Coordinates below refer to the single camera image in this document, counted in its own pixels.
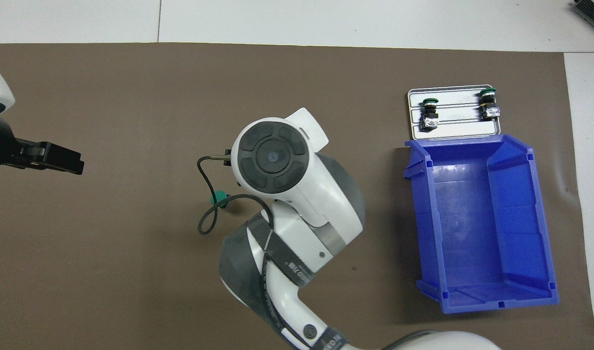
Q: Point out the green push button switch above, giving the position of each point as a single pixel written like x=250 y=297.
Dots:
x=489 y=107
x=429 y=116
x=219 y=198

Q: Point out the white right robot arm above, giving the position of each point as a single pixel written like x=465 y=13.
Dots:
x=296 y=204

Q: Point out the brown table mat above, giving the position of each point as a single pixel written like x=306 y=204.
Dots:
x=131 y=267

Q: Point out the grey metal tray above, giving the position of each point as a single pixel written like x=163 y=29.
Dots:
x=464 y=129

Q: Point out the blue plastic storage bin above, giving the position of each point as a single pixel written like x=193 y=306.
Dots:
x=472 y=233

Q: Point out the dark ribbed device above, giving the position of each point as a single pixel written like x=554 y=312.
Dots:
x=593 y=12

